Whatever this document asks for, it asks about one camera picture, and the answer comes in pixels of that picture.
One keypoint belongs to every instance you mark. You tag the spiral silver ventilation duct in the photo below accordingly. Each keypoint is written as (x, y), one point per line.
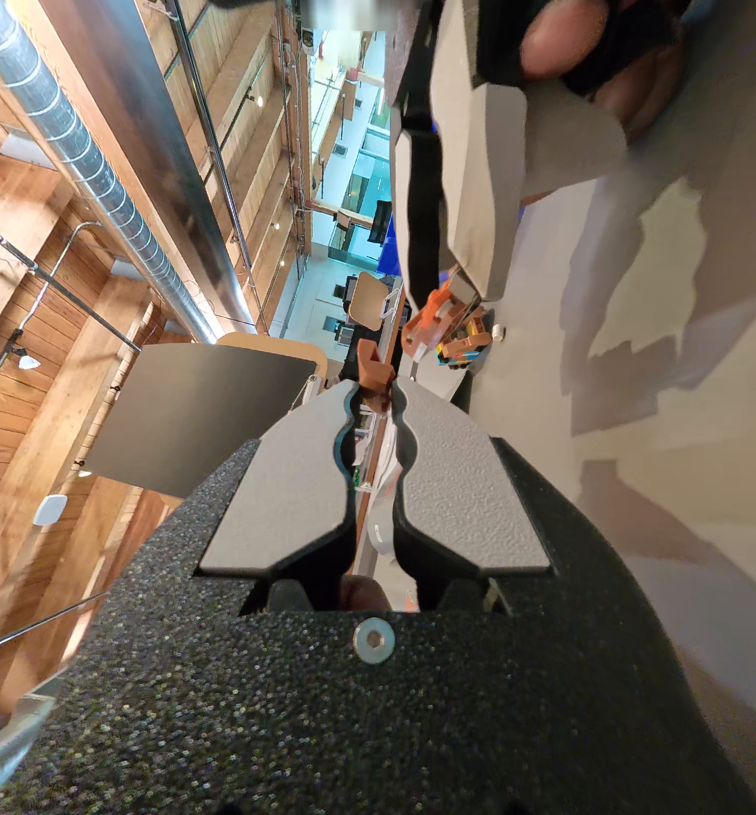
(66, 127)

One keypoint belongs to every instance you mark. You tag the smooth silver duct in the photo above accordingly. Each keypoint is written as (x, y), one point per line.
(161, 159)

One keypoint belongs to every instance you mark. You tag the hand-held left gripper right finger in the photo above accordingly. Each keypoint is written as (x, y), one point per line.
(467, 496)

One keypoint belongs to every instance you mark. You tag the small orange brown brick assembly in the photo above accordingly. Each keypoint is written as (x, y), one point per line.
(435, 318)

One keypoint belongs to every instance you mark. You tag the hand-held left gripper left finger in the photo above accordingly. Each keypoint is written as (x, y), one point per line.
(282, 496)

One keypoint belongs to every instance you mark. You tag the brown notched brick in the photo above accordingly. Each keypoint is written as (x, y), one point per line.
(373, 375)

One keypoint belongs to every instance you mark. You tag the black board with tan rim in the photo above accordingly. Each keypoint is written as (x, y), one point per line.
(200, 407)

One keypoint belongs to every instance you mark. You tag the colourful brick model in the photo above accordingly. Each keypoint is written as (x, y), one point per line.
(464, 347)

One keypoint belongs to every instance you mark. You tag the grey desk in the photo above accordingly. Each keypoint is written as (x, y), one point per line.
(671, 458)

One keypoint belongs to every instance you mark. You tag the white ceiling device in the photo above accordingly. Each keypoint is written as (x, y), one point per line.
(50, 509)

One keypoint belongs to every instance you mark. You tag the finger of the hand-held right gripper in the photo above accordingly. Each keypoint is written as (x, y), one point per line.
(403, 210)
(480, 191)

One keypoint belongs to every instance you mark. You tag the blue plastic bin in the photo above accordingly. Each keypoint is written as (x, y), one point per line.
(387, 248)

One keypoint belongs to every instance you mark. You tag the person's left hand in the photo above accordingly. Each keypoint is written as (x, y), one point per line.
(365, 592)

